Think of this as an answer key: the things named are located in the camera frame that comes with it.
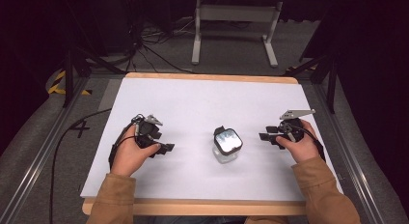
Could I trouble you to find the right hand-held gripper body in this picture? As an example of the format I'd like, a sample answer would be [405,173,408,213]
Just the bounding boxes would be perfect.
[277,108,317,143]

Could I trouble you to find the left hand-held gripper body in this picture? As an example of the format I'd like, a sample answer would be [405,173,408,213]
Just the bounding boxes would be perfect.
[134,113,164,151]

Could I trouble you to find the person's right hand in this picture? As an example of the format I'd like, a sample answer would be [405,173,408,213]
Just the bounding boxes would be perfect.
[275,120,320,164]

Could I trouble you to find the person's left hand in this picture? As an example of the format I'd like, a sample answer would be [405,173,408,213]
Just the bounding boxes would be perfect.
[110,125,162,178]

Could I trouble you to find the clear jar with black-rimmed lid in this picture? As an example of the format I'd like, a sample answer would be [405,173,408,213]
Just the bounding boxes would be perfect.
[211,125,244,165]

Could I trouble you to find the white table mat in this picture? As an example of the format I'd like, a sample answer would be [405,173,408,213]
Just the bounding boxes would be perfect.
[79,76,343,203]

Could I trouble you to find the black metal stand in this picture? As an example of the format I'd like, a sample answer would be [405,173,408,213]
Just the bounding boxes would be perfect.
[283,51,340,115]
[62,44,127,109]

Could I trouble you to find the yellow black hazard tape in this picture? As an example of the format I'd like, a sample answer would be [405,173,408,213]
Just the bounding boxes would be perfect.
[47,70,94,97]

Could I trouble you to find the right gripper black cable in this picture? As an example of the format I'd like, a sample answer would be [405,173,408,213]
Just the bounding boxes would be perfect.
[288,124,327,163]

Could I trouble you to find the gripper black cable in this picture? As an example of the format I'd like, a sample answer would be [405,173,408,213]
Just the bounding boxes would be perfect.
[288,124,327,163]
[108,113,145,171]

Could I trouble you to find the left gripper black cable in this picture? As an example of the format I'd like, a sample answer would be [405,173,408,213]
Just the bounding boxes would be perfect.
[108,113,145,171]

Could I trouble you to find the aluminium floor rail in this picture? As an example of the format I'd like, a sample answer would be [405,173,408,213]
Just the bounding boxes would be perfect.
[0,76,91,224]
[313,83,389,224]

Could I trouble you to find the bundle of floor cables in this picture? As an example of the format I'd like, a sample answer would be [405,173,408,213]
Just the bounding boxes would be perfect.
[126,15,198,74]

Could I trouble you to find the long black floor cable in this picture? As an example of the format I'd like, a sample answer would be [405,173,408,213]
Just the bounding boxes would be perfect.
[48,107,113,224]

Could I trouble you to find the white metal table frame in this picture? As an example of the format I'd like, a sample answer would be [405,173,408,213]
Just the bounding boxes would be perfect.
[191,0,285,69]

